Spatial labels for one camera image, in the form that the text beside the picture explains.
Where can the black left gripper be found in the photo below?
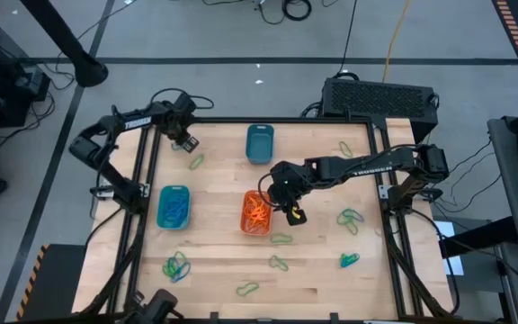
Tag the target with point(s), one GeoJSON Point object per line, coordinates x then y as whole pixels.
{"type": "Point", "coordinates": [178, 117]}

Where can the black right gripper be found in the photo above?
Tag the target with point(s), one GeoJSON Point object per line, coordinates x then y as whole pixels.
{"type": "Point", "coordinates": [290, 180]}

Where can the orange plastic basket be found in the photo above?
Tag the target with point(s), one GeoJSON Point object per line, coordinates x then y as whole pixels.
{"type": "Point", "coordinates": [243, 211]}

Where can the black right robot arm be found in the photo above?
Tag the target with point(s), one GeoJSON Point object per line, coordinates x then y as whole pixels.
{"type": "Point", "coordinates": [367, 168]}

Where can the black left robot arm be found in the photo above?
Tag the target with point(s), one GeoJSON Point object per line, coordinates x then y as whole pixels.
{"type": "Point", "coordinates": [137, 122]}

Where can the dark teal plastic basket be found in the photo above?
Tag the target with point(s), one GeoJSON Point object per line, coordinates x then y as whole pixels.
{"type": "Point", "coordinates": [259, 146]}

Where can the black computer case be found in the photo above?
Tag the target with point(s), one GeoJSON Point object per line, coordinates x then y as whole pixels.
{"type": "Point", "coordinates": [376, 101]}

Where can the black pole stand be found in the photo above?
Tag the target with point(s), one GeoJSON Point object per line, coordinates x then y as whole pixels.
{"type": "Point", "coordinates": [61, 36]}

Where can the black bulky object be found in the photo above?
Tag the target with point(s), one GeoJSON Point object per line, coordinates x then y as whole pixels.
{"type": "Point", "coordinates": [155, 308]}

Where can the grey desk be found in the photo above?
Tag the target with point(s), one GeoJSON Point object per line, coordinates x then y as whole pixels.
{"type": "Point", "coordinates": [504, 189]}

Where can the black metal table frame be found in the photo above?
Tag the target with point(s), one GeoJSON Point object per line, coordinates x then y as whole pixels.
{"type": "Point", "coordinates": [263, 120]}

